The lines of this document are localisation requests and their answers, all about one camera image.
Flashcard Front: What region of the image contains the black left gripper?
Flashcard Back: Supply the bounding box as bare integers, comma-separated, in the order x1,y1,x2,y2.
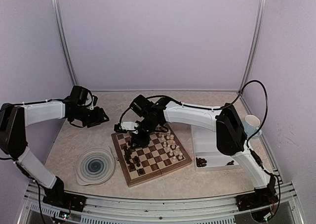
72,106,109,128

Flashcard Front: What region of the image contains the wooden chess board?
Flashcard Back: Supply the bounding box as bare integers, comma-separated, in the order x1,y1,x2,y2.
111,124,192,187

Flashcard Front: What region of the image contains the white plastic tray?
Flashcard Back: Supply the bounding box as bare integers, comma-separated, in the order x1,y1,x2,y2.
191,126,241,172

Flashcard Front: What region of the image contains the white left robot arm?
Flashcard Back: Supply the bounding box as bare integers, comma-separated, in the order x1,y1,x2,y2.
0,86,109,207

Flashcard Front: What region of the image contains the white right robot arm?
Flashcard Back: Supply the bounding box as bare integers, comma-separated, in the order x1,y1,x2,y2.
129,95,276,206

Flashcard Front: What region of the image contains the white chess pieces row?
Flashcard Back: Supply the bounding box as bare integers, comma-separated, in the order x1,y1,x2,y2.
153,130,185,166

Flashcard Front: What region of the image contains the collapsible silicone bowl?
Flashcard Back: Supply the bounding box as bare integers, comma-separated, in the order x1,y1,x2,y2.
75,146,115,186

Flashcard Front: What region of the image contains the light blue mug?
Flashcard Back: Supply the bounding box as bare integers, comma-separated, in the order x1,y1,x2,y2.
243,115,262,138

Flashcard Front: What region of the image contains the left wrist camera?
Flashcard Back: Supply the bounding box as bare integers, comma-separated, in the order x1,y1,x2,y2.
85,95,98,110

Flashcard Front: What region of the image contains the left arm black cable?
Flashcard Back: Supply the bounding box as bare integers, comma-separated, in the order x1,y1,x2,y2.
0,92,97,128

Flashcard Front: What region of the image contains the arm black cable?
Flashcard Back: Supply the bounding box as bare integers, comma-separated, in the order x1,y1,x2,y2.
0,92,97,128
118,80,269,175

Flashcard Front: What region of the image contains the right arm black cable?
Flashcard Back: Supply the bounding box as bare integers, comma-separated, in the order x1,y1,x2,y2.
118,80,269,175

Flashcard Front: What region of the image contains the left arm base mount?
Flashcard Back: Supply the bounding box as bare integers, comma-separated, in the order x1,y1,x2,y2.
43,177,86,212

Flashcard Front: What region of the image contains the front aluminium rail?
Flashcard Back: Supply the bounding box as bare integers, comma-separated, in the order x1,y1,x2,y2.
14,181,304,224

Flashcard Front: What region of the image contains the left aluminium frame post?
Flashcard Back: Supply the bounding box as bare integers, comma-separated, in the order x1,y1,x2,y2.
51,0,79,86

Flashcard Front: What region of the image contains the aluminium frame post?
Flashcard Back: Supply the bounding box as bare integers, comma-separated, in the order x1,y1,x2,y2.
51,0,79,86
239,0,267,91

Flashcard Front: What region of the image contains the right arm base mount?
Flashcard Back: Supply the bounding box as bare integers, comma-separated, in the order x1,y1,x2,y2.
236,191,280,224

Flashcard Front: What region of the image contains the right aluminium frame post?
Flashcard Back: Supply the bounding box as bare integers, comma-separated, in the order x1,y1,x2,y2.
239,0,267,91

